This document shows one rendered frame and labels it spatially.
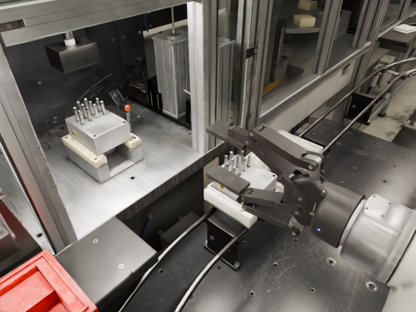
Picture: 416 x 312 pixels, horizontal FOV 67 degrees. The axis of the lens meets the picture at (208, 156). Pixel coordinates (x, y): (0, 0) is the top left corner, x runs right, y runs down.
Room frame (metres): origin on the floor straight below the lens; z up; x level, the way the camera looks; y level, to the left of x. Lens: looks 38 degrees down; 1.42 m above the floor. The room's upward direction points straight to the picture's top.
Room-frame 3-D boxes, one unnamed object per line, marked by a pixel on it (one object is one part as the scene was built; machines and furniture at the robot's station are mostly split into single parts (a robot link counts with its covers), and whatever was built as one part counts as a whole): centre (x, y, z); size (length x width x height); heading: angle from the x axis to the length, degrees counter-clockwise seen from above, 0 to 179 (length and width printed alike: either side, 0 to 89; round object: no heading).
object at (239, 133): (0.37, -0.05, 1.18); 0.05 x 0.01 x 0.03; 48
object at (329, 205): (0.29, -0.14, 1.12); 0.09 x 0.07 x 0.08; 48
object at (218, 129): (0.39, -0.03, 1.17); 0.07 x 0.03 x 0.01; 48
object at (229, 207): (0.66, -0.16, 0.84); 0.36 x 0.14 x 0.10; 138
